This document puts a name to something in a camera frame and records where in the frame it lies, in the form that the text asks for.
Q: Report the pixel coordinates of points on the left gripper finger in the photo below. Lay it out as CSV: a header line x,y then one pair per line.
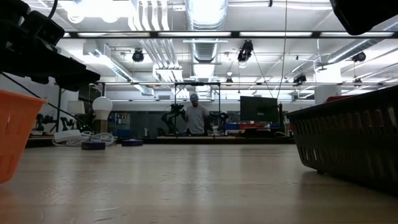
x,y
56,63
79,81

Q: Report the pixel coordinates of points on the orange plastic basket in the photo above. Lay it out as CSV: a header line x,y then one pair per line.
x,y
18,133

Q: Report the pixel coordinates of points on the large red wall charger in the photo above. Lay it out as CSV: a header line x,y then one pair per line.
x,y
339,99

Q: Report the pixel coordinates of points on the black plastic basket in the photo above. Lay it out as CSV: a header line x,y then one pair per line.
x,y
348,140

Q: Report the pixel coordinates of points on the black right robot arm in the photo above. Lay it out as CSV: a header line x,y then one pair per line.
x,y
363,15

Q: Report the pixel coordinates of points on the black background robot arm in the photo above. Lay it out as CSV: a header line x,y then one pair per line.
x,y
219,121
171,119

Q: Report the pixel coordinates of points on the white lampshade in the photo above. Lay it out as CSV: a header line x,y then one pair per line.
x,y
76,107

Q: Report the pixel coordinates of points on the white light bulb on base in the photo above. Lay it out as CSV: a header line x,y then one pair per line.
x,y
102,107

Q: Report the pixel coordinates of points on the black ceiling spotlight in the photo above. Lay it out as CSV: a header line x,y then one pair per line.
x,y
300,78
245,51
138,56
359,56

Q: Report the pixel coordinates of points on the dark blue small case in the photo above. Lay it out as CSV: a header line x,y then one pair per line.
x,y
132,142
93,145

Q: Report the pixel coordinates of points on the person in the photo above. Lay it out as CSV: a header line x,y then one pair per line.
x,y
196,118

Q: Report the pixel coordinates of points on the black monitor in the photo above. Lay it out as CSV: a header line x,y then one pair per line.
x,y
258,109

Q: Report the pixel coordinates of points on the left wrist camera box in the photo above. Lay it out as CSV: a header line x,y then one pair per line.
x,y
43,28

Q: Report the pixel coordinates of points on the silver ventilation duct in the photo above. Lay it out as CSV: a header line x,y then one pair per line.
x,y
205,49

